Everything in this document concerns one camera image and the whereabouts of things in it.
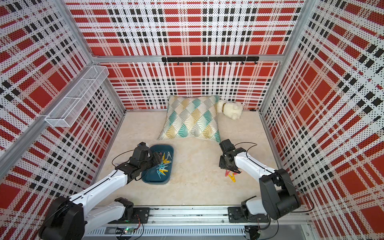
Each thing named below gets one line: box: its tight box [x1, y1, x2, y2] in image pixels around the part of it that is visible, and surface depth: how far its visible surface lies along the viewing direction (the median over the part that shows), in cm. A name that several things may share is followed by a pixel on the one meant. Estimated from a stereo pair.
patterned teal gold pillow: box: [157, 95, 221, 143], surface depth 97 cm
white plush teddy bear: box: [216, 100, 243, 120], surface depth 115 cm
